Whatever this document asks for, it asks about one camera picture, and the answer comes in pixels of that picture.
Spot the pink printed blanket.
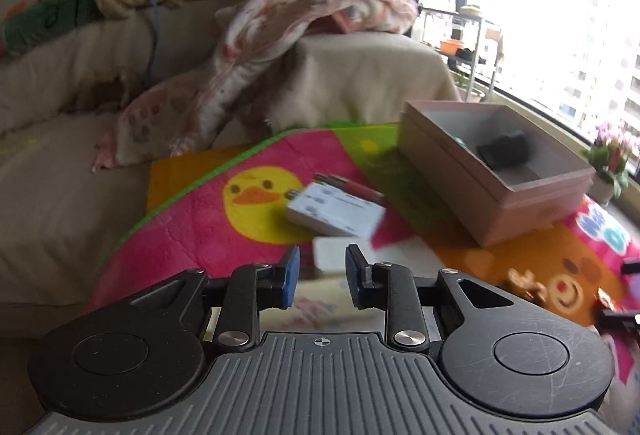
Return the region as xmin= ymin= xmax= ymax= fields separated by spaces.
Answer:
xmin=92 ymin=0 xmax=420 ymax=173

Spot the potted plant terracotta pot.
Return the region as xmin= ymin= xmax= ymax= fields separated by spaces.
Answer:
xmin=452 ymin=70 xmax=487 ymax=104

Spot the white packet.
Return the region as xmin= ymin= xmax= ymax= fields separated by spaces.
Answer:
xmin=312 ymin=236 xmax=382 ymax=279

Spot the white printed carton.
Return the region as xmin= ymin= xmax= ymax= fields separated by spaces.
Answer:
xmin=286 ymin=181 xmax=386 ymax=238

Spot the red pen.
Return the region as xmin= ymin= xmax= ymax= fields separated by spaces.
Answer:
xmin=314 ymin=173 xmax=386 ymax=206

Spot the beige covered sofa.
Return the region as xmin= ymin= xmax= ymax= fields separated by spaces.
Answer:
xmin=0 ymin=0 xmax=462 ymax=318

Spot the small wooden toy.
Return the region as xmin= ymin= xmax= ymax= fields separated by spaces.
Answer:
xmin=505 ymin=267 xmax=549 ymax=304

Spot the green plush toy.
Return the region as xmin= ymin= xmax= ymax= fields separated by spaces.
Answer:
xmin=0 ymin=0 xmax=107 ymax=58

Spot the pink cardboard box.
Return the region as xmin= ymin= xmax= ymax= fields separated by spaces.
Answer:
xmin=398 ymin=100 xmax=597 ymax=248

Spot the black object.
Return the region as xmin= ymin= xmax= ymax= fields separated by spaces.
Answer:
xmin=476 ymin=131 xmax=532 ymax=172

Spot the potted plant white pot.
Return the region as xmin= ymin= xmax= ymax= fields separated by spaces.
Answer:
xmin=582 ymin=120 xmax=640 ymax=208

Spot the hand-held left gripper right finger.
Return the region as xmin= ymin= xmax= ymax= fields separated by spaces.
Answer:
xmin=345 ymin=244 xmax=521 ymax=353

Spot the colourful cartoon play mat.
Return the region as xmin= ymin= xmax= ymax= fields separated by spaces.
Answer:
xmin=85 ymin=120 xmax=640 ymax=388

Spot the metal shelf rack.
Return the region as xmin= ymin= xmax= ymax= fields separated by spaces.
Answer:
xmin=420 ymin=5 xmax=504 ymax=104

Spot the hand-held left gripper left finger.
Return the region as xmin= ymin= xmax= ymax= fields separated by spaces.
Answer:
xmin=122 ymin=245 xmax=301 ymax=350

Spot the blue strap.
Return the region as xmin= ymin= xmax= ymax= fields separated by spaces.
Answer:
xmin=131 ymin=0 xmax=160 ymax=88

